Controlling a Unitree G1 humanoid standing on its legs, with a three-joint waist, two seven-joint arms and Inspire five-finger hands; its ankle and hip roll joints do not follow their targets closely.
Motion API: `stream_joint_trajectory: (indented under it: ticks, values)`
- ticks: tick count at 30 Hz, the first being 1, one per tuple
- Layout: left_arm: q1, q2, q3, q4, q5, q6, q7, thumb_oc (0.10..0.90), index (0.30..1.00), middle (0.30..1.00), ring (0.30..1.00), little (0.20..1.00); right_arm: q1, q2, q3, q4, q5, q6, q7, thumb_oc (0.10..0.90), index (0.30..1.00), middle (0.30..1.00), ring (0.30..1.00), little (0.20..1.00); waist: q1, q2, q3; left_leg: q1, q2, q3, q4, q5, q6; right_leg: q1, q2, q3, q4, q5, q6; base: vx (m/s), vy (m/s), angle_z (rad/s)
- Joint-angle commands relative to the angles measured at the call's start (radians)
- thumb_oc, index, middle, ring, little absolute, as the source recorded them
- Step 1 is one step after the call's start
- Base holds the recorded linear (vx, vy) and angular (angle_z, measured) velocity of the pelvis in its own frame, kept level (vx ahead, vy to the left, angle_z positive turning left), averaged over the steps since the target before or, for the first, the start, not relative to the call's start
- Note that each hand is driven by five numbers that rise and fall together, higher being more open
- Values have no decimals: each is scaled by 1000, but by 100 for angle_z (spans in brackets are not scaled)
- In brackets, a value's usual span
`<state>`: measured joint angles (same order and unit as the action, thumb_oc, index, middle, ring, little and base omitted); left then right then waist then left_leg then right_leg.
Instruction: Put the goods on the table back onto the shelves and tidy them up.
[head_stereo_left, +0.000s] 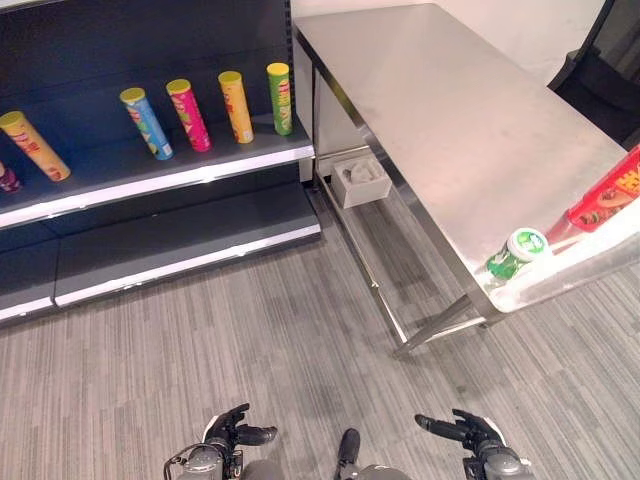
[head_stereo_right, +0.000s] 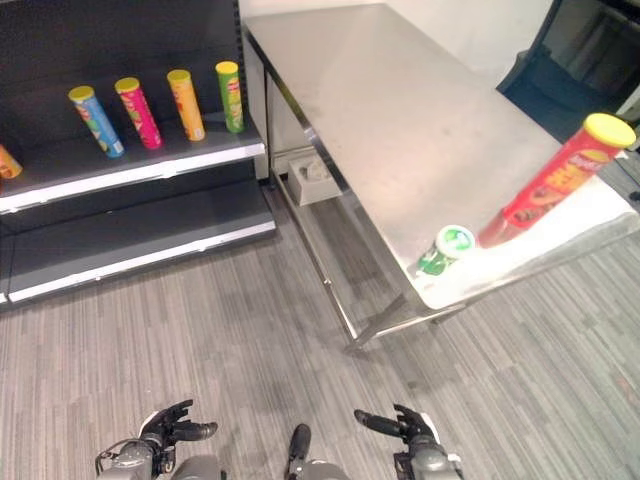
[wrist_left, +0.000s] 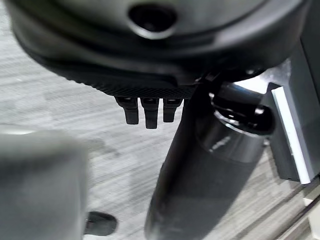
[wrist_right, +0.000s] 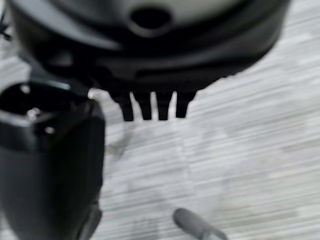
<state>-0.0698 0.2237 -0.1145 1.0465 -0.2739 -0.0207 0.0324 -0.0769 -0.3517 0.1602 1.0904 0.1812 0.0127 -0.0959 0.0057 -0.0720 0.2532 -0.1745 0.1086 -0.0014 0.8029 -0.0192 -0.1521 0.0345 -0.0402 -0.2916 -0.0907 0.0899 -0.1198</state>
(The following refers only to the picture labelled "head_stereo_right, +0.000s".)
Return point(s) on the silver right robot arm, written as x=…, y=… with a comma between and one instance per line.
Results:
x=429, y=460

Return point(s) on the pink chip can yellow lid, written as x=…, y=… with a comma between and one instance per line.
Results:
x=139, y=113

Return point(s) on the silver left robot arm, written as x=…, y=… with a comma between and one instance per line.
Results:
x=131, y=459

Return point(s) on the blue chip can yellow lid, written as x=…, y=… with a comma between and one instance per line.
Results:
x=97, y=122

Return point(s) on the dark blue cabinet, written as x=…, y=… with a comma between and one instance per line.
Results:
x=575, y=60

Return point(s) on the light green chip can yellow lid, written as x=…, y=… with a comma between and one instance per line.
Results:
x=230, y=97

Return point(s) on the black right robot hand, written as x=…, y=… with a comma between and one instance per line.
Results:
x=400, y=426

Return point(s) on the orange chip can lying down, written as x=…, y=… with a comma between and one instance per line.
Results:
x=9, y=164

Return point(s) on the grey box under table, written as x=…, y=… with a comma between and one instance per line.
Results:
x=312, y=179

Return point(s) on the red chip can yellow lid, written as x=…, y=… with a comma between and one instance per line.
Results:
x=560, y=180

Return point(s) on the stainless steel table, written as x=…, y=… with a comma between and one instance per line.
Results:
x=400, y=130

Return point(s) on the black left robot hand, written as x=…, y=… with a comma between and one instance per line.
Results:
x=172, y=429

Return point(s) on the silver robot legs and foot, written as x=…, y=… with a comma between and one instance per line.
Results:
x=280, y=462

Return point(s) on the orange chip can yellow lid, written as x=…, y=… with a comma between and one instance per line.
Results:
x=186, y=105

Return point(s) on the green chip can white lid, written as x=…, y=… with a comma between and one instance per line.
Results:
x=446, y=250

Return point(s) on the dark grey store shelf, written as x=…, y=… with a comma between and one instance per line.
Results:
x=130, y=165

